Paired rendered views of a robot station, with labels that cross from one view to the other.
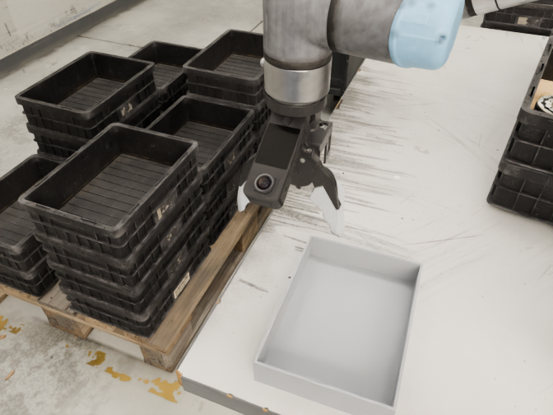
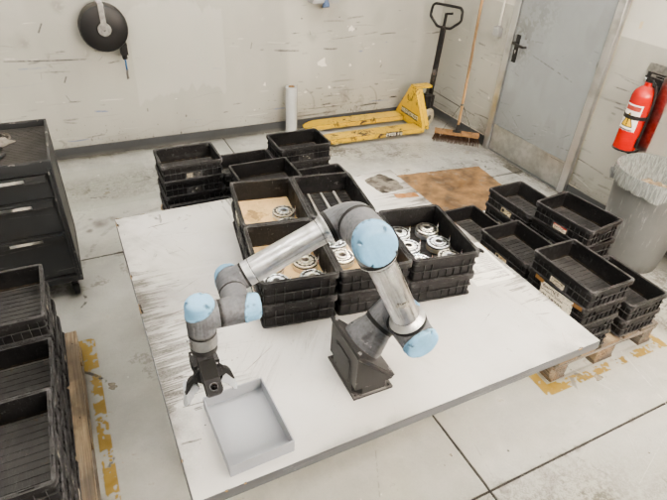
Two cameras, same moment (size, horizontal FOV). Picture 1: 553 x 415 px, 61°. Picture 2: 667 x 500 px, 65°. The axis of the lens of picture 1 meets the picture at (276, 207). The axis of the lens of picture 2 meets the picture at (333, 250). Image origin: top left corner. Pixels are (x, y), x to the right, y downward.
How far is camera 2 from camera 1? 0.99 m
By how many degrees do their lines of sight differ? 39
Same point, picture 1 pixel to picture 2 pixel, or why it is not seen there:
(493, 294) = (293, 371)
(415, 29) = (252, 312)
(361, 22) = (233, 317)
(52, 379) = not seen: outside the picture
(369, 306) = (251, 412)
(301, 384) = (254, 460)
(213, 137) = (21, 376)
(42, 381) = not seen: outside the picture
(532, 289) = (306, 358)
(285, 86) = (206, 347)
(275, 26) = (200, 330)
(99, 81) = not seen: outside the picture
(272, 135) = (203, 366)
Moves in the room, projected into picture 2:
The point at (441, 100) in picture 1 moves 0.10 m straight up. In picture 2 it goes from (198, 275) to (196, 256)
